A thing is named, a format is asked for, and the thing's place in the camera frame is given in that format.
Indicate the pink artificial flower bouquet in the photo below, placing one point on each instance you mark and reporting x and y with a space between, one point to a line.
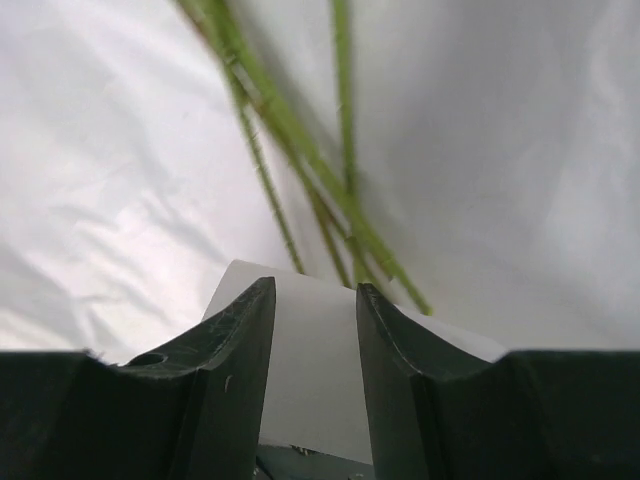
356 249

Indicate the white wrapping paper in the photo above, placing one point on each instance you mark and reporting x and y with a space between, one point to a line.
498 157

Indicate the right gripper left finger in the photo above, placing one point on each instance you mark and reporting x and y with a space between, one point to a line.
188 409

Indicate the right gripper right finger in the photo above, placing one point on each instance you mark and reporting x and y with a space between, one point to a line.
437 412

